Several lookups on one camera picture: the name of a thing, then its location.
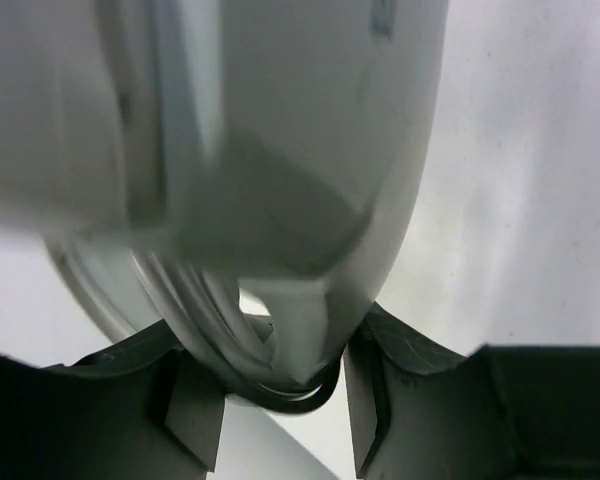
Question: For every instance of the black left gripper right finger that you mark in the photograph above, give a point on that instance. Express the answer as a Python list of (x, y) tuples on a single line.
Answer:
[(420, 411)]

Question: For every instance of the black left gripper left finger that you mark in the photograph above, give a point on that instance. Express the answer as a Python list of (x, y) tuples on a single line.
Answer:
[(143, 408)]

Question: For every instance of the white headphones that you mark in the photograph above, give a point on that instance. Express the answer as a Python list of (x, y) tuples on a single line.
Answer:
[(259, 161)]

